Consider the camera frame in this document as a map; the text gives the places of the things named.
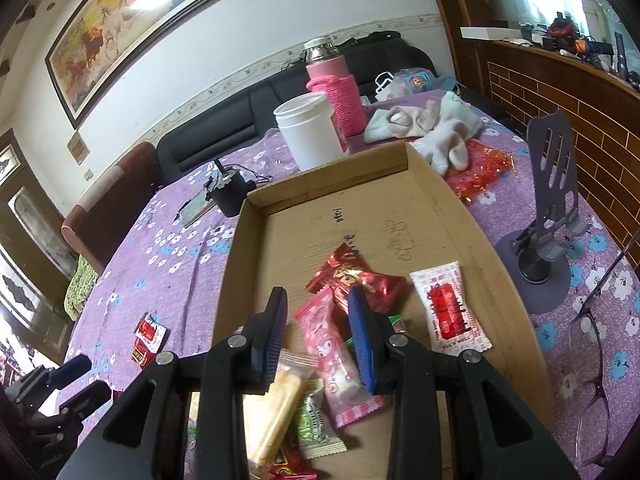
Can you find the grey phone stand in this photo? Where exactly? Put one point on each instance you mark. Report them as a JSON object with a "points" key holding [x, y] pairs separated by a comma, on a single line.
{"points": [[534, 258]]}

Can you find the wooden brick-pattern cabinet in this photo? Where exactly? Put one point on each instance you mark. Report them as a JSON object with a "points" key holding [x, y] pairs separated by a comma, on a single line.
{"points": [[530, 82]]}

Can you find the framed horse painting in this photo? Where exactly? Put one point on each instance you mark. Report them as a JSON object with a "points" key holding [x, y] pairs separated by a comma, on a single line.
{"points": [[100, 40]]}

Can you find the red foil wrapper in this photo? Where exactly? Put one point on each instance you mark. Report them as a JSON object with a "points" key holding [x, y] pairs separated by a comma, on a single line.
{"points": [[486, 166]]}

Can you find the small white red packet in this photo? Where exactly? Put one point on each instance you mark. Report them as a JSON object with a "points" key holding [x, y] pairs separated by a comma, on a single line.
{"points": [[149, 339]]}

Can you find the wooden glass door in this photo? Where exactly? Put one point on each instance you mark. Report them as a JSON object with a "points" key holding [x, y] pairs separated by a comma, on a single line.
{"points": [[36, 263]]}

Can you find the pink snack packet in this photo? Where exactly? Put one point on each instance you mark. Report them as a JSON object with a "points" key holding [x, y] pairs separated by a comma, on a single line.
{"points": [[348, 399]]}

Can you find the shallow cardboard box tray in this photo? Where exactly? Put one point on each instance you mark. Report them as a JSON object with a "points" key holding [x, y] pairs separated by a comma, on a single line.
{"points": [[400, 216]]}

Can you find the notebook on table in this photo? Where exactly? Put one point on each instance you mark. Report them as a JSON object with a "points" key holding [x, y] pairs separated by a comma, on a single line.
{"points": [[195, 208]]}

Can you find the yellow cake bar packet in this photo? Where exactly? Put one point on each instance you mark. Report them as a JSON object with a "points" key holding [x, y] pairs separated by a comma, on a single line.
{"points": [[266, 418]]}

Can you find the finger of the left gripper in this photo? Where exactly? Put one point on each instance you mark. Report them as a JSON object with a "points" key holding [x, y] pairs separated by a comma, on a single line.
{"points": [[88, 400], [73, 369]]}

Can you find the black leather sofa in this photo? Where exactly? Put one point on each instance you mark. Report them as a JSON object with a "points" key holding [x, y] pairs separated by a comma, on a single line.
{"points": [[245, 117]]}

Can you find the maroon armchair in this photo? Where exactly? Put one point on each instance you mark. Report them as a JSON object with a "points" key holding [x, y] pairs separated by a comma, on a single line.
{"points": [[103, 216]]}

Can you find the white red snack packet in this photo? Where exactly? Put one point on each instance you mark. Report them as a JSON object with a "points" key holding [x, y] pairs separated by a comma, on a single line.
{"points": [[451, 324]]}

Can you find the white socks pile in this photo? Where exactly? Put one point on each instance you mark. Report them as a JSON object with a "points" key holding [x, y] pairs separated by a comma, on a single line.
{"points": [[438, 131]]}

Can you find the purple floral tablecloth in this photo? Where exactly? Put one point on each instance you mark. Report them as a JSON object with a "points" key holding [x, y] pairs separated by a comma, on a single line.
{"points": [[590, 343]]}

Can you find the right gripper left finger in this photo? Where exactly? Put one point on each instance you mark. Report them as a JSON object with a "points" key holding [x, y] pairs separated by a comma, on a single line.
{"points": [[144, 435]]}

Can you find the small wall plaque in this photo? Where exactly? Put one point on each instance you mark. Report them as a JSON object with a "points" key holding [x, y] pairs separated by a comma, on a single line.
{"points": [[78, 148]]}

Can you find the green white snack packet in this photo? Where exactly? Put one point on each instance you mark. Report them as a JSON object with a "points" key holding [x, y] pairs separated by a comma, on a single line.
{"points": [[315, 435]]}

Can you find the black cylindrical cup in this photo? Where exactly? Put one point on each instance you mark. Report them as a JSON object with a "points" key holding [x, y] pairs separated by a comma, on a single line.
{"points": [[227, 189]]}

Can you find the dark red foil snack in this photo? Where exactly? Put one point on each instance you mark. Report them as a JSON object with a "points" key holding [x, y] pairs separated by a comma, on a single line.
{"points": [[346, 268]]}

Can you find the white plastic jar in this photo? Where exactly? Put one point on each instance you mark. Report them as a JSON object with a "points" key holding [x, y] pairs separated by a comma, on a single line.
{"points": [[307, 125]]}

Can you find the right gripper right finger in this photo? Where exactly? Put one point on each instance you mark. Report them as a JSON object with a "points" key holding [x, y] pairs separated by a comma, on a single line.
{"points": [[493, 433]]}

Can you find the green patterned cushion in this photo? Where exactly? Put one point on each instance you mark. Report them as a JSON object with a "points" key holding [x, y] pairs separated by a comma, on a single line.
{"points": [[80, 288]]}

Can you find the plastic bag with print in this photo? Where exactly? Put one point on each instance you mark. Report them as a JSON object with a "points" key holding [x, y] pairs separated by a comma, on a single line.
{"points": [[390, 86]]}

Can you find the pink sleeved thermos bottle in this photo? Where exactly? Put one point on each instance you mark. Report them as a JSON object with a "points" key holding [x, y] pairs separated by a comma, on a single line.
{"points": [[328, 72]]}

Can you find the small red candy bar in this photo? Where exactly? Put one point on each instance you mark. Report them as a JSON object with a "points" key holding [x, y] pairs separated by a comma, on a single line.
{"points": [[290, 464]]}

